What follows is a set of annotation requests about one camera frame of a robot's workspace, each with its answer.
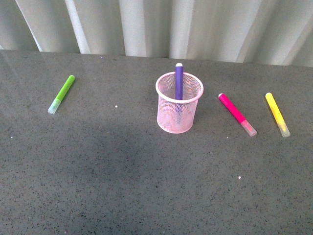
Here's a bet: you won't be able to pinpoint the white curtain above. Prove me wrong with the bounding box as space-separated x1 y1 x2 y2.
0 0 313 67

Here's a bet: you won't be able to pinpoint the pink marker pen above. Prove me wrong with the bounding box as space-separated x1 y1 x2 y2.
218 93 257 137

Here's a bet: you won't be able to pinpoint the green marker pen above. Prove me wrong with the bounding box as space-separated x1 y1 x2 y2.
47 75 75 114

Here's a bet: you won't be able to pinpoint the purple marker pen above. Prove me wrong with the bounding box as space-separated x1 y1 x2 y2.
175 63 183 124

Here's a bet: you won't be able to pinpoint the pink mesh cup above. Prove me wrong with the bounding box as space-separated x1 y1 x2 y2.
156 72 204 134

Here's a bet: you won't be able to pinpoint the yellow marker pen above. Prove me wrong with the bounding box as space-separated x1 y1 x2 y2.
265 93 291 138

